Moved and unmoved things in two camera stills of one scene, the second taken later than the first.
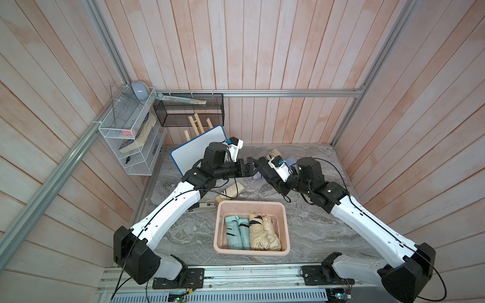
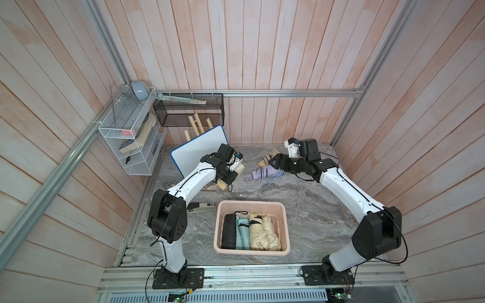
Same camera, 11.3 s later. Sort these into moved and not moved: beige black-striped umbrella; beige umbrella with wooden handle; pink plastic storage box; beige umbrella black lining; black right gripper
Moved: black right gripper; beige black-striped umbrella
Not moved: beige umbrella with wooden handle; pink plastic storage box; beige umbrella black lining
